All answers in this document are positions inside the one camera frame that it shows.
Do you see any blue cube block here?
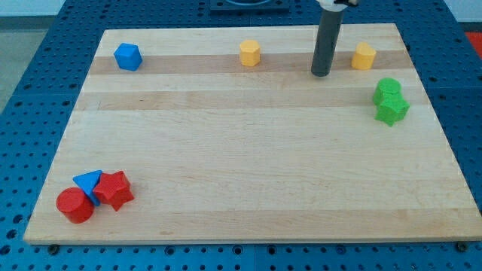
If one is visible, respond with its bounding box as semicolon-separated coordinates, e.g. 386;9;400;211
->
114;43;142;72

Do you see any red star block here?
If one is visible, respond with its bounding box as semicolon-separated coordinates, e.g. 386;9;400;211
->
93;171;135;212

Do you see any green star block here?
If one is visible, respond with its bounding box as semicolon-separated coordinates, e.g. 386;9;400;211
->
374;96;410;126

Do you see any wooden board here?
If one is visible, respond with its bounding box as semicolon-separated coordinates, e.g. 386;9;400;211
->
24;23;481;245

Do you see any yellow rounded block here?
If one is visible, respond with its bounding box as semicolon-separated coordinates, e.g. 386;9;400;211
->
351;42;377;70

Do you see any blue triangle block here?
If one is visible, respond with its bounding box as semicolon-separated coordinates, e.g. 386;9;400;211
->
73;170;102;206

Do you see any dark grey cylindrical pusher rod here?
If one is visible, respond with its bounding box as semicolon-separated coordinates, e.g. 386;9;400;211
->
311;9;343;77

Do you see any yellow hexagon block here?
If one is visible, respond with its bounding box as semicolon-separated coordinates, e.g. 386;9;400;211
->
239;40;261;67

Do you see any red cylinder block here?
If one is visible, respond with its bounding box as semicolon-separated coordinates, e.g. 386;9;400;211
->
56;187;94;224

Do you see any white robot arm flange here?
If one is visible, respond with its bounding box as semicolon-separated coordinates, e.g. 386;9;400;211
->
316;0;360;12

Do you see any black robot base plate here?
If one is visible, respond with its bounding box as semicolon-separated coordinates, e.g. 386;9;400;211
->
208;0;291;14

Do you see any green cylinder block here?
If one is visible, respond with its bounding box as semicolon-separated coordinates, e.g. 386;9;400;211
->
372;78;402;105

